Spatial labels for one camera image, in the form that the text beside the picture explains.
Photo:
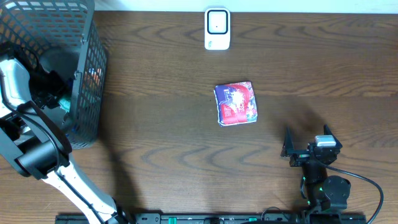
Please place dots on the mint green wipes packet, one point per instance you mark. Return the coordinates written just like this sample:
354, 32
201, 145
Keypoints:
65, 103

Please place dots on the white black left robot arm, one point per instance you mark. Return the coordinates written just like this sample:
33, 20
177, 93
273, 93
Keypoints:
36, 147

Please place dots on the dark grey plastic mesh basket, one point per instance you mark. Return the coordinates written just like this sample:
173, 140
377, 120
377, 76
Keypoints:
61, 36

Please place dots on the red purple liner packet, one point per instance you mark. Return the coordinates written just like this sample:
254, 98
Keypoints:
236, 103

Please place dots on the white barcode scanner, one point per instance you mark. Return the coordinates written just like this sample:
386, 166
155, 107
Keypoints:
217, 29

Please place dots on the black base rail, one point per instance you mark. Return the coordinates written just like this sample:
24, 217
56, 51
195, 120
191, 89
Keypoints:
272, 217

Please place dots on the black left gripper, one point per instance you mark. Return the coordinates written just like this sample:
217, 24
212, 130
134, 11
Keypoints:
58, 90

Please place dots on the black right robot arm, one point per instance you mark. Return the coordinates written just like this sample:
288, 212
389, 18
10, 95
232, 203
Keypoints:
326, 193

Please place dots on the orange snack packet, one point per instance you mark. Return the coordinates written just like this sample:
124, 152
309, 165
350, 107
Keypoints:
92, 78

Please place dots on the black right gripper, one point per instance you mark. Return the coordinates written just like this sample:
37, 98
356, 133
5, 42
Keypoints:
306, 154

